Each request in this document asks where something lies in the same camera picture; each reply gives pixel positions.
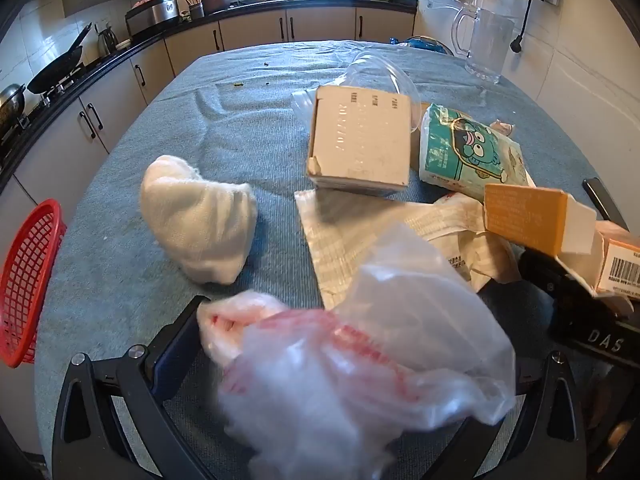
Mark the orange cardboard box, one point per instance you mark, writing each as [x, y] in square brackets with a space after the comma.
[525, 217]

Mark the red printed clear plastic bag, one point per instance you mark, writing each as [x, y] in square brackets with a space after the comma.
[350, 375]

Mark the red plastic basket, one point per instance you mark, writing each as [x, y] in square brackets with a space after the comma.
[27, 280]

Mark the clear plastic cup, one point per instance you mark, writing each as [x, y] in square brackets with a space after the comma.
[385, 77]

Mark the cartoon printed tissue pack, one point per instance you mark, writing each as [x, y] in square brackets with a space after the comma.
[470, 150]

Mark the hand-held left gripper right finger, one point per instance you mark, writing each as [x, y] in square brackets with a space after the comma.
[535, 460]

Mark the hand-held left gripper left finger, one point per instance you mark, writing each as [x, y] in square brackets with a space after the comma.
[172, 355]

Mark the white printed paper bag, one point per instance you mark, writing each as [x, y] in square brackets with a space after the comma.
[340, 240]

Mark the white crumpled towel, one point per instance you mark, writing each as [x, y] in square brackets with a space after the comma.
[200, 220]

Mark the black kettle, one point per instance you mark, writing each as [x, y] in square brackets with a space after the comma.
[11, 105]

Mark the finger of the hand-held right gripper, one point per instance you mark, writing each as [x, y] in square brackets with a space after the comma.
[542, 275]

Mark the blue plastic bag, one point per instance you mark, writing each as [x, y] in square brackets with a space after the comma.
[425, 44]

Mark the clear glass pitcher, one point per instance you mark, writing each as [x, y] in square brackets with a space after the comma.
[487, 45]

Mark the plain white cardboard box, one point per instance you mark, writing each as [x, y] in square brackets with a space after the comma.
[360, 135]

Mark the black wok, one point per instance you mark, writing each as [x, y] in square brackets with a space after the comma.
[57, 67]

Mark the chopstick holder cup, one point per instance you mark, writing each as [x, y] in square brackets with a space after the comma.
[196, 11]

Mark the silver rice cooker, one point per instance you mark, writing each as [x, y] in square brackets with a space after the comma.
[152, 12]

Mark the barcode cardboard box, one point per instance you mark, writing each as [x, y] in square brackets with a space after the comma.
[620, 265]

